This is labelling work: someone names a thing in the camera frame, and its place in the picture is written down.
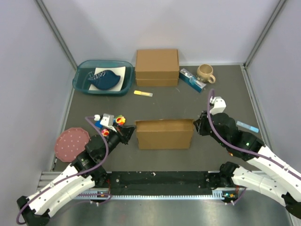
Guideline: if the white paper sheet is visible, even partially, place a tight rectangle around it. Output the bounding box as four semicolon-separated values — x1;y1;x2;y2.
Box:
88;66;126;91

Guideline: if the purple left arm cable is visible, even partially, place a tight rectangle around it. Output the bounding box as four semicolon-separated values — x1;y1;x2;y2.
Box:
16;115;112;224

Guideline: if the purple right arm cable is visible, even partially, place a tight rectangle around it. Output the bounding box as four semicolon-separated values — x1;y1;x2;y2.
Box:
206;89;301;205

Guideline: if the teal plastic bin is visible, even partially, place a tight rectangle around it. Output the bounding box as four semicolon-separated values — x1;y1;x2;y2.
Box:
72;60;135;96

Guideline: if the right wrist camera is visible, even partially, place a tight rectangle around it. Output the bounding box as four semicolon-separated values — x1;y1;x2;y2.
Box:
209;97;226;115

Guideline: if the rainbow flower toy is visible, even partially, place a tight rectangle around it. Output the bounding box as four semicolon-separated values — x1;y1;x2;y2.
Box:
114;115;126;126

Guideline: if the light blue marker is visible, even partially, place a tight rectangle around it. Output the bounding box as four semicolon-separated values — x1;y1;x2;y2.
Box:
236;121;259;133

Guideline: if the pink dotted plate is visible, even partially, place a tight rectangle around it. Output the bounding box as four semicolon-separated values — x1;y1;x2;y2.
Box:
54;128;90;162

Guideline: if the grey slotted cable duct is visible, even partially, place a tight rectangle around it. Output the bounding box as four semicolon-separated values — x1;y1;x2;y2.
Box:
74;190;237;200

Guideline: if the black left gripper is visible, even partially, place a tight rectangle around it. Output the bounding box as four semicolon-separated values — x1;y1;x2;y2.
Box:
100;123;137;160

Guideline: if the beige ceramic mug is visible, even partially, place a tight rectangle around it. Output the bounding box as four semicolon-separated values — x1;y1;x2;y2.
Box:
197;64;216;84

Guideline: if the yellow glue stick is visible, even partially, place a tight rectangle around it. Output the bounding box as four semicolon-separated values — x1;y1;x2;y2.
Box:
134;90;153;97

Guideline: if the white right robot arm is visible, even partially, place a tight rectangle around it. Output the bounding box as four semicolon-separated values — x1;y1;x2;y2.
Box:
193;111;301;218

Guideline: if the brown cardboard box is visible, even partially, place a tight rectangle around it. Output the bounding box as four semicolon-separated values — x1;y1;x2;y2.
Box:
135;119;194;150

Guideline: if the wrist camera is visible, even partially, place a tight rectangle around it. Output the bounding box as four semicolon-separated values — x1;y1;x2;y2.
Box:
94;113;114;128
209;97;226;115

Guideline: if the dark blue fish plate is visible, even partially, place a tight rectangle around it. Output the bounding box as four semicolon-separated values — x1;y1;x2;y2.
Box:
88;70;121;90

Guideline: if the blue eraser block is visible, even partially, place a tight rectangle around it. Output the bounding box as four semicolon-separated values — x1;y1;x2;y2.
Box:
95;121;103;129

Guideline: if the pink flower toy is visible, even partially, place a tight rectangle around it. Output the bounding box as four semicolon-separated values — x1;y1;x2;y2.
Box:
101;129;110;137

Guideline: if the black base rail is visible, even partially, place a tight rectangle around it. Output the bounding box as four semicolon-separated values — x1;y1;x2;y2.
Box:
96;171;224;196

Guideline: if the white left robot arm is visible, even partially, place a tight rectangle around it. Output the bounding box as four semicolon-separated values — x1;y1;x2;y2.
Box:
16;125;136;226

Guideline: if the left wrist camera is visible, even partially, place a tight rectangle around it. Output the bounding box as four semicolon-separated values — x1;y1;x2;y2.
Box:
94;113;114;128

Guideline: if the blue toothbrush package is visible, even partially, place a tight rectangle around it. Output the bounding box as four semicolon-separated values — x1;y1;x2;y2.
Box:
179;68;206;93

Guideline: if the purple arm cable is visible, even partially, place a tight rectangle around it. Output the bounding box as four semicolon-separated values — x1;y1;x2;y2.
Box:
16;115;112;224
206;89;301;205

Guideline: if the upper folded cardboard box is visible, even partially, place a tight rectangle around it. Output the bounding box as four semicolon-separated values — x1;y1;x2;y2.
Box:
135;49;179;80

